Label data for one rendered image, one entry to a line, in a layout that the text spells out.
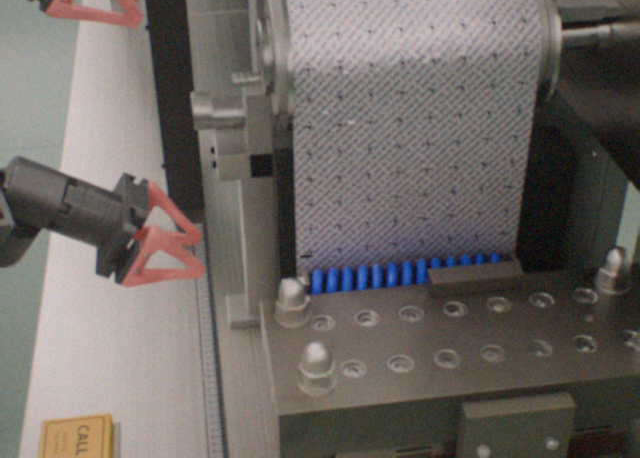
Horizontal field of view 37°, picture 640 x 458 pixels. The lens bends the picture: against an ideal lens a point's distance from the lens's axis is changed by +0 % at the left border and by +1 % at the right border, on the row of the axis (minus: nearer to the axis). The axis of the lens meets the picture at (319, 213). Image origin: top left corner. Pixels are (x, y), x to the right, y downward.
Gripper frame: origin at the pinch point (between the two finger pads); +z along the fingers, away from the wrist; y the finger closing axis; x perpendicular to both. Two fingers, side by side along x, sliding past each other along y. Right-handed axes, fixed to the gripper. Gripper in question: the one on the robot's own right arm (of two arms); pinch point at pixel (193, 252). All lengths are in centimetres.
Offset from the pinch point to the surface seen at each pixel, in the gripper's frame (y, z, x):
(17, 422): -88, 18, -113
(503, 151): 1.1, 21.9, 24.4
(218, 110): -7.8, -2.9, 12.2
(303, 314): 8.7, 9.7, 3.1
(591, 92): -5.0, 30.3, 32.4
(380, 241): 0.8, 16.6, 9.7
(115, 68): -81, -1, -19
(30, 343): -115, 18, -112
